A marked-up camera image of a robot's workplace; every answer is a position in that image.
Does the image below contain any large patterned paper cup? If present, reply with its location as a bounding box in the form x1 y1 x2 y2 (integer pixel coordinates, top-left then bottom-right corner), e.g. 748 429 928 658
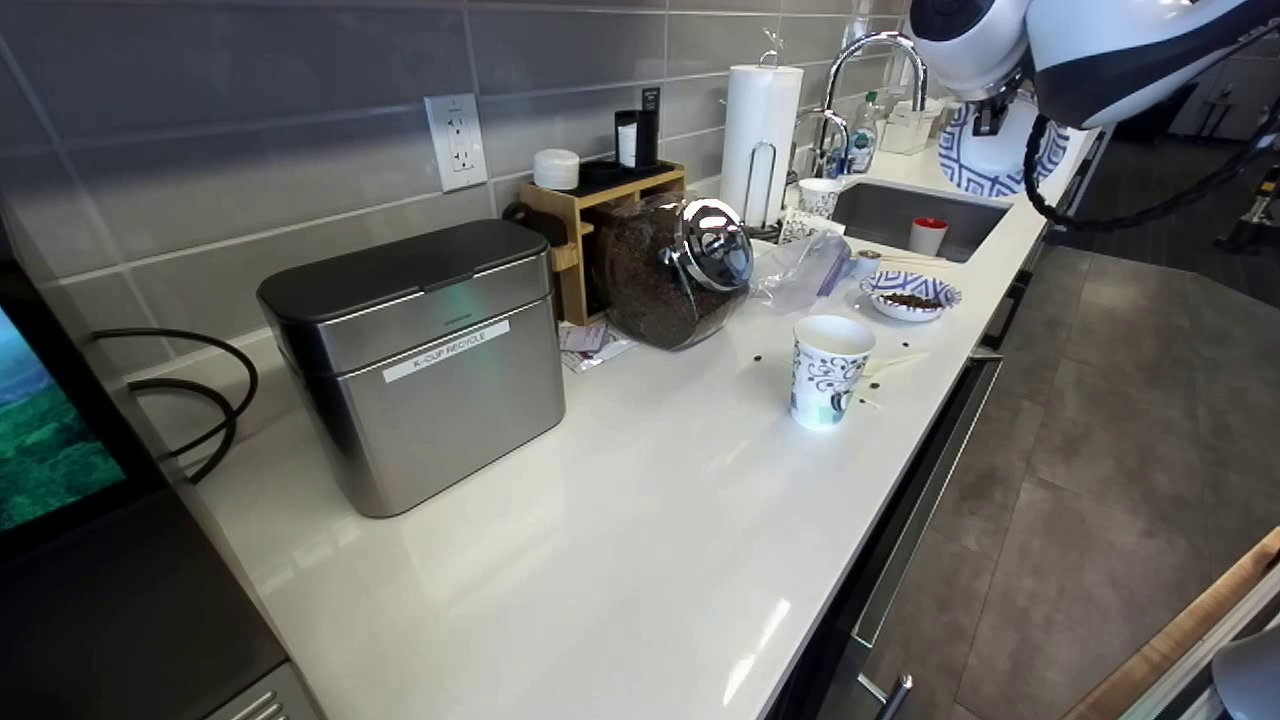
790 312 879 438

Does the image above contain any white round jar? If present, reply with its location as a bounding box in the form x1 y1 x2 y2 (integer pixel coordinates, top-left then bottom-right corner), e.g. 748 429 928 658
533 145 584 198

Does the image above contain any small chrome faucet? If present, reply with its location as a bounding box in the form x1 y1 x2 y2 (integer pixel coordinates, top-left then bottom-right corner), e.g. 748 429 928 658
812 114 855 179

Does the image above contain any long drawer handle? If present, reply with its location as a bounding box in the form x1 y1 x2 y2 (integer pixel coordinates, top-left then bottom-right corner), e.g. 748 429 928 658
851 358 1014 658

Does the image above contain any coffee pod cup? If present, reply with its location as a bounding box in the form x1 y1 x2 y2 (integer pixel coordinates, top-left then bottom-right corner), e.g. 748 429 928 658
910 214 953 260

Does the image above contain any wire paper towel holder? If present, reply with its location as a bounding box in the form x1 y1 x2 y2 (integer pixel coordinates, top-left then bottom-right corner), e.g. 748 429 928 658
742 138 783 245

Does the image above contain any coffee beans pile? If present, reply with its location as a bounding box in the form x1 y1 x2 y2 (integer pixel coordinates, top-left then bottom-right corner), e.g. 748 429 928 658
884 289 943 320

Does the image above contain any white paper towel roll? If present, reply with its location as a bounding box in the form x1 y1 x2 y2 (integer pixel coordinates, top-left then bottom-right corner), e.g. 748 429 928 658
716 59 809 234

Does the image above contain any black tall bottle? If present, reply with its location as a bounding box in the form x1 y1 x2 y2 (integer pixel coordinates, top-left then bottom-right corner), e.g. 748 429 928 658
637 83 664 176

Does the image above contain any grey round object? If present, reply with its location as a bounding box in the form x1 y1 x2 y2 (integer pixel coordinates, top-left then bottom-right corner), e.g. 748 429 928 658
1209 625 1280 720

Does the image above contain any kitchen sink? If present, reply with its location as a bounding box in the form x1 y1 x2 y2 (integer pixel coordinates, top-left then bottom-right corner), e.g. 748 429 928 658
833 179 1014 269

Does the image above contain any white wall outlet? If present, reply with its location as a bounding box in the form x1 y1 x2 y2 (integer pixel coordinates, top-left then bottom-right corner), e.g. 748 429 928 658
422 89 492 198

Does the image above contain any black and white bottle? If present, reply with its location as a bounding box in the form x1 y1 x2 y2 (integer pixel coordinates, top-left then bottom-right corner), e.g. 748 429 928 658
614 110 643 172

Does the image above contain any small patterned paper cup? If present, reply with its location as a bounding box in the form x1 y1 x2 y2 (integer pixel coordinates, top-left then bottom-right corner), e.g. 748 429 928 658
795 176 847 226

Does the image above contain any wooden board edge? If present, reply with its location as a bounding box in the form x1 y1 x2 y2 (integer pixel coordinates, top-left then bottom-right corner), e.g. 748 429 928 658
1064 525 1280 720

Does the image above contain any black appliance surface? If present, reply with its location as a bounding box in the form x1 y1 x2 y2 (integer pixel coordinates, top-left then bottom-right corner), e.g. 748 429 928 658
0 483 327 720

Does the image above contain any black power cable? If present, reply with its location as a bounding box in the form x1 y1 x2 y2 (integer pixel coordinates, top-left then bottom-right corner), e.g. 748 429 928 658
84 326 264 489

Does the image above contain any black monitor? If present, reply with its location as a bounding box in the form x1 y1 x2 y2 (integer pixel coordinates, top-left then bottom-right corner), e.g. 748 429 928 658
0 226 176 556

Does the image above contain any blue patterned paper bowl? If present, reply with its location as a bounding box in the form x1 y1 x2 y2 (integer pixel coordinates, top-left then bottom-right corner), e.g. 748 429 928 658
855 269 966 327
935 98 1064 205

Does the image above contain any clear soap bottle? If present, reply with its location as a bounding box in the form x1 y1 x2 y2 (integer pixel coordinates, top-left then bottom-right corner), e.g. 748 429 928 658
851 89 888 176

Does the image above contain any black robot cable conduit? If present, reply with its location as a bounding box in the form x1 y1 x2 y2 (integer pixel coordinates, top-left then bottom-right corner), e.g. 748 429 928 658
1019 25 1280 242

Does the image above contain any wooden rack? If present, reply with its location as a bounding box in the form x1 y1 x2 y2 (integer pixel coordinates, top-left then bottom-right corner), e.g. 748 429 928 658
516 156 693 327

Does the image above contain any short drawer handle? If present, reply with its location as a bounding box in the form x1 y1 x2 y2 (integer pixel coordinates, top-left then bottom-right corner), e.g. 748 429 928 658
851 669 919 720

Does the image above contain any large chrome faucet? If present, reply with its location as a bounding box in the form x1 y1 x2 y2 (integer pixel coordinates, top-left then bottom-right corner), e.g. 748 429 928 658
812 30 931 172

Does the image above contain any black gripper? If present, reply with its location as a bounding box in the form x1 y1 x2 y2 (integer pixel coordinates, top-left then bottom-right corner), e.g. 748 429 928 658
968 91 1008 139

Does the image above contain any stainless steel bin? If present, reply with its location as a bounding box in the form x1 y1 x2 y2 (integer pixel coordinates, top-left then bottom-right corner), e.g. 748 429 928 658
255 215 569 519

